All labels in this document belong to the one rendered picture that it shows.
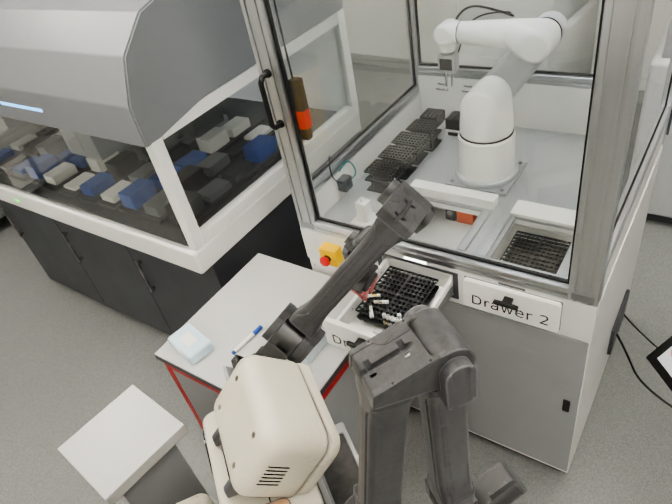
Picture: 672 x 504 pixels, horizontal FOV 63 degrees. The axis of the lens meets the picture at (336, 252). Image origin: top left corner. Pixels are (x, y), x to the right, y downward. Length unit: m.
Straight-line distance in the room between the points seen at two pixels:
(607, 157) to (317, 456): 0.89
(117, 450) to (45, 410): 1.46
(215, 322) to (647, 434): 1.73
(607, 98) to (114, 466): 1.58
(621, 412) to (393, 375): 2.05
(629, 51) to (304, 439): 0.94
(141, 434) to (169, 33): 1.24
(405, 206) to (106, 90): 1.17
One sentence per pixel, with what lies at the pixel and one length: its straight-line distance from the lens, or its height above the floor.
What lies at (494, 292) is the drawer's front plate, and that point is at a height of 0.91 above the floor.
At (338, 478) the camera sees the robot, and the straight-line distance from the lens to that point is 1.23.
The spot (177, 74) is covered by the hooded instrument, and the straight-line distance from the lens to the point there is 1.97.
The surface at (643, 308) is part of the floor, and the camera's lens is 3.04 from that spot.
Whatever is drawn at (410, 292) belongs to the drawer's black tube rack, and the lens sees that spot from 1.74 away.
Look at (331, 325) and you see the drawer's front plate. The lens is 1.66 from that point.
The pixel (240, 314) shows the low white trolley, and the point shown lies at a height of 0.76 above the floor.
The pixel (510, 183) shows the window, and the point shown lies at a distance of 1.50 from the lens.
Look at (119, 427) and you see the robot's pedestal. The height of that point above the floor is 0.76.
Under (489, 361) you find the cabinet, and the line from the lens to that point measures 1.99.
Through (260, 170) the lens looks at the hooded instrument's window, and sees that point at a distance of 2.33.
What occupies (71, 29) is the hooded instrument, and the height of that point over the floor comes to 1.69.
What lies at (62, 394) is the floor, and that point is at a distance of 3.29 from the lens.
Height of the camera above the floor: 2.11
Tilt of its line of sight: 39 degrees down
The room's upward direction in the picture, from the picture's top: 13 degrees counter-clockwise
